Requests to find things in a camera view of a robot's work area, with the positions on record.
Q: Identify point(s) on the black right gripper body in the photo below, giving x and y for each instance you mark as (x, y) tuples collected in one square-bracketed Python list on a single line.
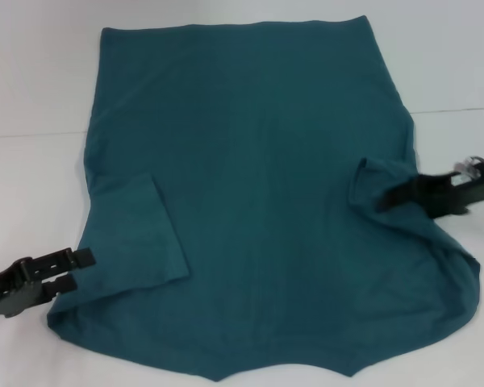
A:
[(460, 195)]

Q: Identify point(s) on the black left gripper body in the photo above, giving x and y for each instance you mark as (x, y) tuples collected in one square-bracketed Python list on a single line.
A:
[(8, 294)]

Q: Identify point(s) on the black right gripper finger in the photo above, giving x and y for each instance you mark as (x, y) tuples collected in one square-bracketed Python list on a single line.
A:
[(407, 193)]

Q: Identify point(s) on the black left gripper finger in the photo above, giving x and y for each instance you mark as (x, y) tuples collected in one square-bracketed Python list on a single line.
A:
[(84, 257), (62, 284)]

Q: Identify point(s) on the teal blue t-shirt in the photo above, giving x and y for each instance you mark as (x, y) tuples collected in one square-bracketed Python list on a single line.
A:
[(266, 181)]

